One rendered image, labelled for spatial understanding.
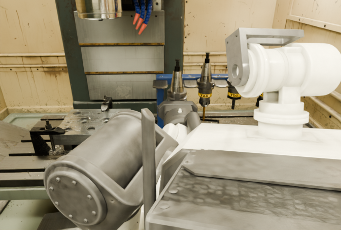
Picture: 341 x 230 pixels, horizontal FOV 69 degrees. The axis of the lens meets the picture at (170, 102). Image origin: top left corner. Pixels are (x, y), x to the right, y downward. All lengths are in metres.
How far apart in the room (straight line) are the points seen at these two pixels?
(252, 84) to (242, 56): 0.03
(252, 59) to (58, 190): 0.26
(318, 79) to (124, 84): 1.29
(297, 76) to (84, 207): 0.28
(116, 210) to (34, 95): 1.93
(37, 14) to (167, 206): 1.88
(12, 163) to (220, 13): 1.48
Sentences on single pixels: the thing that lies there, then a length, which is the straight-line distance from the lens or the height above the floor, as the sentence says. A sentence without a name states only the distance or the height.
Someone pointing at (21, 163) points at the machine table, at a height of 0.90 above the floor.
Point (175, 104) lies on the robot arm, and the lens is 0.74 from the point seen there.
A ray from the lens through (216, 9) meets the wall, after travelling 1.83.
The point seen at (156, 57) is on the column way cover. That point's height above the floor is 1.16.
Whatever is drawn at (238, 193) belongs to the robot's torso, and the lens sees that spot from 0.19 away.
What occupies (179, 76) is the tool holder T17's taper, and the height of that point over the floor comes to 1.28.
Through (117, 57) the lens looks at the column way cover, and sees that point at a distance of 1.46.
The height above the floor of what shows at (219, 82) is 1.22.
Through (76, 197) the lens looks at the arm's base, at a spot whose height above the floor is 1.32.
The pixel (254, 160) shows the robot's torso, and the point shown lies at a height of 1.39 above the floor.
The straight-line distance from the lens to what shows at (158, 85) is 0.88.
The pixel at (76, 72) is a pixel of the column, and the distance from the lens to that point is 1.59.
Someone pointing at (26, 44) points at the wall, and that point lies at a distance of 2.06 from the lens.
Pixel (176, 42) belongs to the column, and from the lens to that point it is 1.47.
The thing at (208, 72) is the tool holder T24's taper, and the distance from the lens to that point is 0.87.
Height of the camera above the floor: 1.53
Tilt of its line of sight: 25 degrees down
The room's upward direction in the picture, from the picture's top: straight up
